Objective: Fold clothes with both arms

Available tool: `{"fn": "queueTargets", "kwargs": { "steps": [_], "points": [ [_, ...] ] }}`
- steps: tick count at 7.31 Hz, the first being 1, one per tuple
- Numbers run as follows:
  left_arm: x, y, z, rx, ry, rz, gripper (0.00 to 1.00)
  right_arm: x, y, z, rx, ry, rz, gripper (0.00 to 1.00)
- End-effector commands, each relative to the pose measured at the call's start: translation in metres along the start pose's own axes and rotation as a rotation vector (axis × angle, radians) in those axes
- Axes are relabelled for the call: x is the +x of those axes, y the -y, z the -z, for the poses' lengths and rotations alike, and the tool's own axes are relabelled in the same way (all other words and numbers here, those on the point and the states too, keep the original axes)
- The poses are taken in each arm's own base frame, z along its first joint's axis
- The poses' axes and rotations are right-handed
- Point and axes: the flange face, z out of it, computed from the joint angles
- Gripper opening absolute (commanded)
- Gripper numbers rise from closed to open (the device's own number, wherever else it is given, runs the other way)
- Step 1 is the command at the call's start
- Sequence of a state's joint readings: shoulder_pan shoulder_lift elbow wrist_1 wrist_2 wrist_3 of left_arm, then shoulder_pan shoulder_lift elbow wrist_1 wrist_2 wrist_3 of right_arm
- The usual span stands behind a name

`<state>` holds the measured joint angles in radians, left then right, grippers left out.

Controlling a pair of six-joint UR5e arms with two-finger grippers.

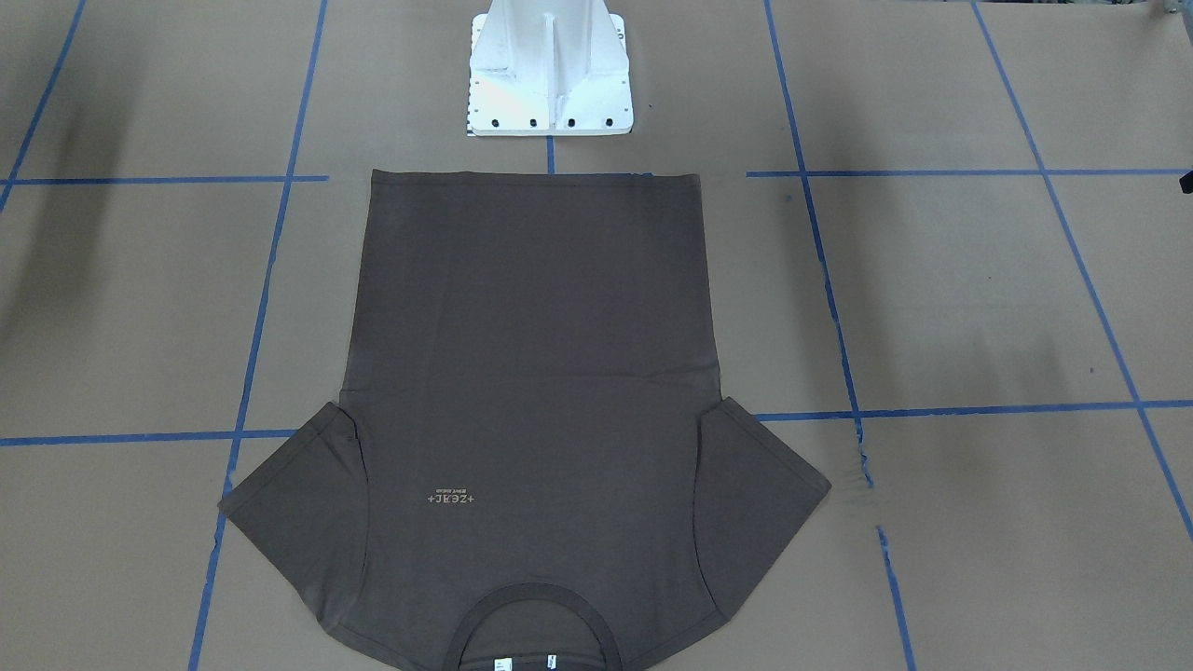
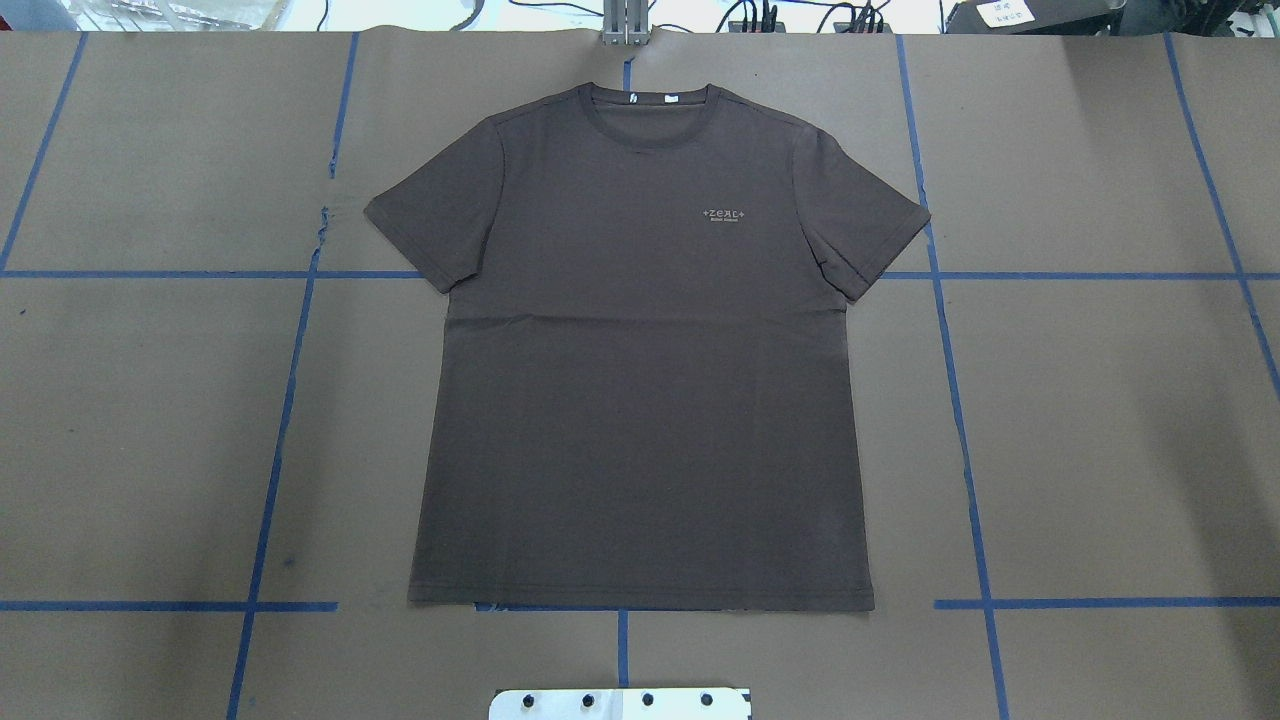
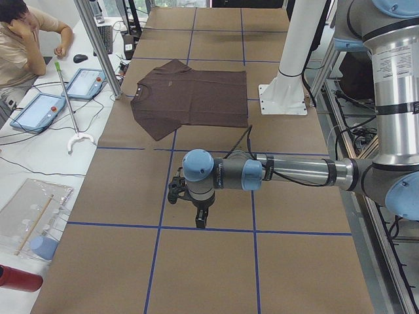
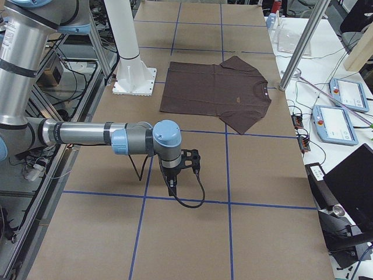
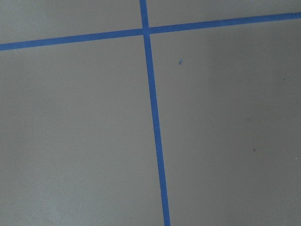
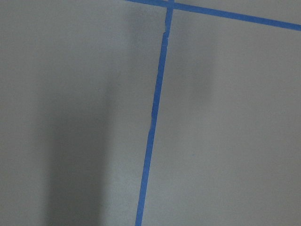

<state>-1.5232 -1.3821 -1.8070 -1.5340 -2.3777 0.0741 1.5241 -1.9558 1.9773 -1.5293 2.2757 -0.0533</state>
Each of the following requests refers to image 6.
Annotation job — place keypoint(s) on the long blue tape strip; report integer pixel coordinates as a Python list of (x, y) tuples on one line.
[(154, 117)]

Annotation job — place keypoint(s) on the crossing blue tape strip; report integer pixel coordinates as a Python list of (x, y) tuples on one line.
[(220, 13)]

